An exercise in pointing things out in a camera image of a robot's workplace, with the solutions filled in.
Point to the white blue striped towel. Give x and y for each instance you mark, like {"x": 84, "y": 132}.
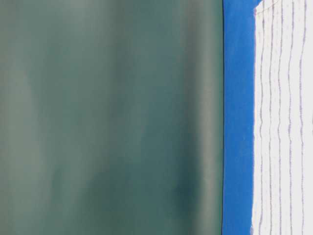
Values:
{"x": 283, "y": 118}

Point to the blue table cloth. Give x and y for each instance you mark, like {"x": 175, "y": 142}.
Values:
{"x": 239, "y": 52}

